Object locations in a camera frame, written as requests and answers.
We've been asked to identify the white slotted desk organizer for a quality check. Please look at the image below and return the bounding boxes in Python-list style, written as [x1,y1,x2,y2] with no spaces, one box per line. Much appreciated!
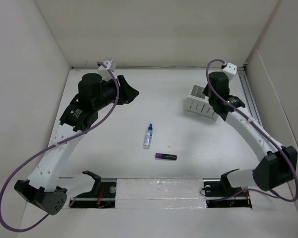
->
[184,85,219,121]

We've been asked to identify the aluminium side rail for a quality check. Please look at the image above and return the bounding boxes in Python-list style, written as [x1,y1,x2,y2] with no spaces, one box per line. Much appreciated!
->
[237,67,262,125]

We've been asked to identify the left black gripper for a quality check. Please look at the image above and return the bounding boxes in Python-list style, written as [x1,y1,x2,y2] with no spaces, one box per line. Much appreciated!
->
[93,75,139,111]

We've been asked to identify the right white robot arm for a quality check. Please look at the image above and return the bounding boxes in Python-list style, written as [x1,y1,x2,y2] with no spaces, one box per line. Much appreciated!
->
[205,71,298,195]

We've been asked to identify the purple highlighter marker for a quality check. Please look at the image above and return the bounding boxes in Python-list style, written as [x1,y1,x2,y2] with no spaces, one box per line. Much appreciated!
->
[155,153,177,161]

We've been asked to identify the metal base rail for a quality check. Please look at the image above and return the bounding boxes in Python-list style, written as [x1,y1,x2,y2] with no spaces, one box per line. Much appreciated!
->
[71,178,251,210]

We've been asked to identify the purple cable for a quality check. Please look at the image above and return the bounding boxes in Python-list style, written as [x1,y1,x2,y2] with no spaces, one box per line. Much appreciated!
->
[206,59,298,203]
[0,61,121,233]

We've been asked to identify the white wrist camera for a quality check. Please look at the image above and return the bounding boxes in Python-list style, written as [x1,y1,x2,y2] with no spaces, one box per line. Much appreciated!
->
[221,62,237,80]
[97,59,116,81]

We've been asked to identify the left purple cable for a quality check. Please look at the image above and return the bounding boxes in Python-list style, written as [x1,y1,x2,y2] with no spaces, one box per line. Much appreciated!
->
[0,61,121,233]

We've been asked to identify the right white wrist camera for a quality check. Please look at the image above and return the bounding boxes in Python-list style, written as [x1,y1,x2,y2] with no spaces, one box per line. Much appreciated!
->
[221,62,237,80]

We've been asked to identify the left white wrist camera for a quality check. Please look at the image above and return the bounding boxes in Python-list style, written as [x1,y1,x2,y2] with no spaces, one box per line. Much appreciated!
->
[97,59,116,81]

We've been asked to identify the small clear spray bottle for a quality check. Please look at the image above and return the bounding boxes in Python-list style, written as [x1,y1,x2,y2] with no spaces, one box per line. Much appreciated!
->
[144,123,153,149]

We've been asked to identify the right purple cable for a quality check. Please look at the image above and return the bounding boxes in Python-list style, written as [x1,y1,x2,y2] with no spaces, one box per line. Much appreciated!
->
[206,59,298,203]

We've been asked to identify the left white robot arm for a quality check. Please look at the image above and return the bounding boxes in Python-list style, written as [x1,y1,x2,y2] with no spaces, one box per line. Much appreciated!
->
[14,73,139,215]

